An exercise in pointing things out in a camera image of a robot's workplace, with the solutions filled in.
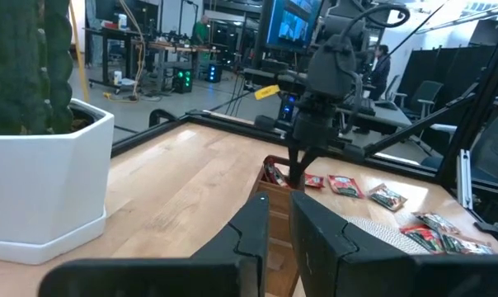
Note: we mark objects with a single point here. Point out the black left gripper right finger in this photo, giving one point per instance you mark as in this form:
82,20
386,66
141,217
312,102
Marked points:
323,247

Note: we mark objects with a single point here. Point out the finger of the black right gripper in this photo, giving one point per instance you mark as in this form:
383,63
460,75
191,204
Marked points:
294,169
308,158

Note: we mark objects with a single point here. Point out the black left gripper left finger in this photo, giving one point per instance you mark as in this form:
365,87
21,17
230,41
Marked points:
249,231

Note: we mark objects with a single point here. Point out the slim computer tower blue light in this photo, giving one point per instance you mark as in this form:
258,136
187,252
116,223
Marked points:
288,108

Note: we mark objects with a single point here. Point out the wooden compartment box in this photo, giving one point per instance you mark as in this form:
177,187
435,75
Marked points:
278,214

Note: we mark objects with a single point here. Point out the round woven placemat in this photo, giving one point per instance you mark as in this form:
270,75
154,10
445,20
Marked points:
381,235

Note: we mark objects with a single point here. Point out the dark office desk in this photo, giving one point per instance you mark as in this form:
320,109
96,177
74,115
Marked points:
391,117

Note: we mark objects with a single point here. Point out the person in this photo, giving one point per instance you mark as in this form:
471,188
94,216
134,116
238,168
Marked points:
381,70
200,33

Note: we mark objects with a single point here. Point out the large blue screen monitor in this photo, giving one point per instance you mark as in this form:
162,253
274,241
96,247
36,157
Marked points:
292,24

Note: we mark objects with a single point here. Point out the small computer tower blue lights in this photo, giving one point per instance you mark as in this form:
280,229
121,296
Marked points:
213,72

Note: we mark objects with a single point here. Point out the grey office chair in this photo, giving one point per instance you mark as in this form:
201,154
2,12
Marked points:
426,92

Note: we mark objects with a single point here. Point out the computer tower green lights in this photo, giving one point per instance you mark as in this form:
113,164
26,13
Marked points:
183,80

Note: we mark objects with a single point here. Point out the black room divider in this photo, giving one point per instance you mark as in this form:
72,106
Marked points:
451,66

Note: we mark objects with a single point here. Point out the silver aluminium bar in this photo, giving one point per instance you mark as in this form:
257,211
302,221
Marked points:
463,181

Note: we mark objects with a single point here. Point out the wooden top workbench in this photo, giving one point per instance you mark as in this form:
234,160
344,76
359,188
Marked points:
179,47

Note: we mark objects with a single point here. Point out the white container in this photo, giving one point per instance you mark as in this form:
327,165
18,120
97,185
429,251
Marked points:
118,77

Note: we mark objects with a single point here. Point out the white hexagonal plant pot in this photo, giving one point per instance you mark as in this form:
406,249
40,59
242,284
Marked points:
43,185

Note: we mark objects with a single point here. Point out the white bottle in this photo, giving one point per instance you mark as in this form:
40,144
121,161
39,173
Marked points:
122,20

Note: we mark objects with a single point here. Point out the black workbench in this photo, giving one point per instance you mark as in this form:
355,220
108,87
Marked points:
105,57

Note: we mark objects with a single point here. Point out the green cactus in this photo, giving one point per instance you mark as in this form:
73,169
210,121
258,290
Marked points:
22,62

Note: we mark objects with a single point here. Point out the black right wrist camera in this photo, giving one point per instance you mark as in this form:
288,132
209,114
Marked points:
331,66

